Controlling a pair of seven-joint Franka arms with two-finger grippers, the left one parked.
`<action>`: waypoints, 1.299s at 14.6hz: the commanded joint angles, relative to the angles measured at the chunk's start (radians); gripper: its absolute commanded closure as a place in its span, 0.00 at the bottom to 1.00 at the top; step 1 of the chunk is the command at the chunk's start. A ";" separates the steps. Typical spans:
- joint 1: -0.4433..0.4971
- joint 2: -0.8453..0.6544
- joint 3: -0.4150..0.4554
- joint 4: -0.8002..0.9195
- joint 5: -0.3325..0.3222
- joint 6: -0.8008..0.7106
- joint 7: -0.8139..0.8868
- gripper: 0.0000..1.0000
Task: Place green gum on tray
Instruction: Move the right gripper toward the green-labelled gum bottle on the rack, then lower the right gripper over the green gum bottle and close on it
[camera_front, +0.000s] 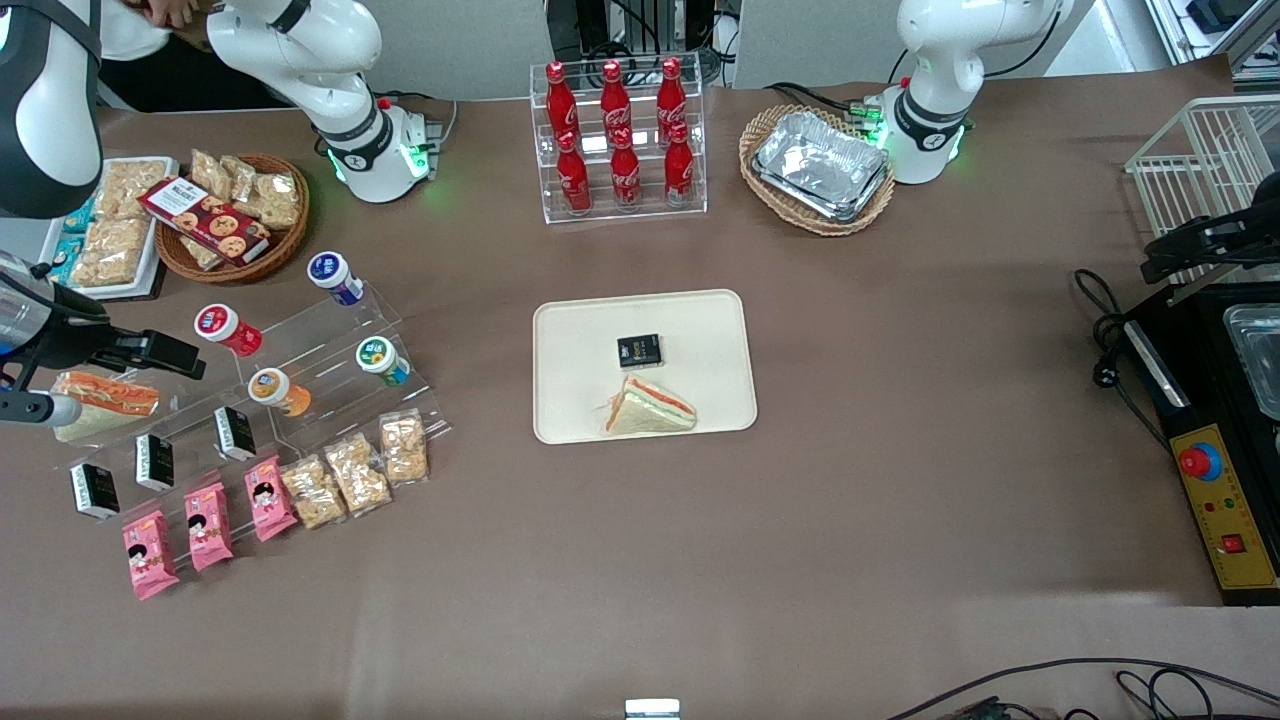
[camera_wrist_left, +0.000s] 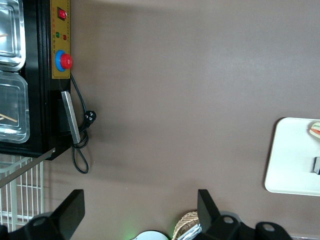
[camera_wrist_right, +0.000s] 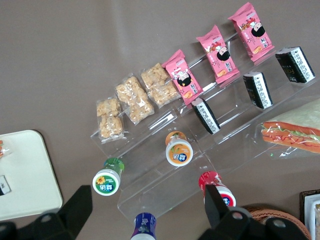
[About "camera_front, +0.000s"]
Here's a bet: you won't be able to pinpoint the person in white shirt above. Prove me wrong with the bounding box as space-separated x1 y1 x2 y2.
98 0 237 63

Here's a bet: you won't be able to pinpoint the clear plastic container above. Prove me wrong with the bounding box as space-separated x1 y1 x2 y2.
1221 303 1280 422

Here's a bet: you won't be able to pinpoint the blue lid gum bottle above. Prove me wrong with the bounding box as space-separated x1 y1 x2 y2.
307 252 366 307

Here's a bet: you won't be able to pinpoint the dark brown wicker basket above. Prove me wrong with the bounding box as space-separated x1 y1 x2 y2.
154 152 312 287

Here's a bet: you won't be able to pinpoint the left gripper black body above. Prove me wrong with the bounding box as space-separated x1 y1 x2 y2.
1195 175 1280 265

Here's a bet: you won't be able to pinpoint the black floor cables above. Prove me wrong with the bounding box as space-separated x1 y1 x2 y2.
884 657 1280 720

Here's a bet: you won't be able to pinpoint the red lid gum bottle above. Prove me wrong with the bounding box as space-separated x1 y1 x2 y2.
194 304 265 359

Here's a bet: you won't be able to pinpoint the cream plastic tray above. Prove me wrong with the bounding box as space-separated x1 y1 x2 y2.
532 289 759 446

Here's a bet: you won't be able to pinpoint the teal snack packet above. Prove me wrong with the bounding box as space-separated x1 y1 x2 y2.
48 234 89 288

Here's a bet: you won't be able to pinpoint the black power cable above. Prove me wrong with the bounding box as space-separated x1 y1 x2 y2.
1072 267 1173 448

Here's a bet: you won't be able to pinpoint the black background equipment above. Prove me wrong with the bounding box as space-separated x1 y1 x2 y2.
546 0 743 89

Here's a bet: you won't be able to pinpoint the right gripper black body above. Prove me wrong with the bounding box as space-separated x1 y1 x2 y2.
0 255 119 393

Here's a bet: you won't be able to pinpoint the brown table cover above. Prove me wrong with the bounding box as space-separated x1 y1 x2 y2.
0 54 1280 720

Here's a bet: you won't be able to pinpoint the wrapped triangle sandwich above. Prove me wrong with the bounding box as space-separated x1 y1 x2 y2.
50 369 162 445
602 374 699 437

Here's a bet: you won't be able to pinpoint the green lid gum bottle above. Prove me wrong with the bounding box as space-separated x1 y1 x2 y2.
356 337 412 389

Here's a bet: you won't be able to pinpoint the white wire basket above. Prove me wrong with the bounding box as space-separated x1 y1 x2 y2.
1124 94 1280 293

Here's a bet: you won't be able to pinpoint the pink snack packet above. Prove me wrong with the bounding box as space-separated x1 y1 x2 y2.
243 454 300 544
182 481 236 573
121 509 182 602

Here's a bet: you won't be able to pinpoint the black sealing machine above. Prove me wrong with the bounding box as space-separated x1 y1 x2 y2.
1119 283 1280 609

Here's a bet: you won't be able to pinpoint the red cola bottle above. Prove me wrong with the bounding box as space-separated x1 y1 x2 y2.
599 59 632 137
656 56 689 135
663 121 696 207
609 127 643 209
545 61 580 141
556 130 594 214

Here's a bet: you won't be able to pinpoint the light wicker basket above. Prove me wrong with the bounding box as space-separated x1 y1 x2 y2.
738 104 897 238

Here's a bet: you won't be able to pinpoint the clear nut snack packet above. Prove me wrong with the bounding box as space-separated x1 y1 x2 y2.
68 216 153 290
93 159 173 223
377 407 432 488
322 432 394 518
279 454 349 532
189 149 234 201
244 171 302 231
220 154 265 207

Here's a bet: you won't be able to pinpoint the red cookie box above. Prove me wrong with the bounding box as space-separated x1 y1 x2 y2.
137 176 272 265

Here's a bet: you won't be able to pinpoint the clear acrylic step stand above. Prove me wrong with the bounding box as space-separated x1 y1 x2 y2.
195 282 453 453
52 368 263 521

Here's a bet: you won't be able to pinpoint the clear acrylic bottle rack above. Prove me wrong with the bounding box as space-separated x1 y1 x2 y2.
529 54 709 226

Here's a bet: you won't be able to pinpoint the orange lid gum bottle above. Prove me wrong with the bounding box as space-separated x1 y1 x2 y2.
248 367 313 419

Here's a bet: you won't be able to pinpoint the red emergency stop button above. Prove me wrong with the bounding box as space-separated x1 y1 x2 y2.
1177 441 1224 482

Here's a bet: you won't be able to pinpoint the white rectangular tray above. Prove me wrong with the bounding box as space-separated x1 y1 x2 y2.
38 156 182 302

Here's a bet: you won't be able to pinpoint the aluminium foil tray stack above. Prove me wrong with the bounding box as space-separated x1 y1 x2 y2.
751 110 892 224

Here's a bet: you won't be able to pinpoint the metal shelf frame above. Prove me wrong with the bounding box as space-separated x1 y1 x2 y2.
1144 0 1280 83

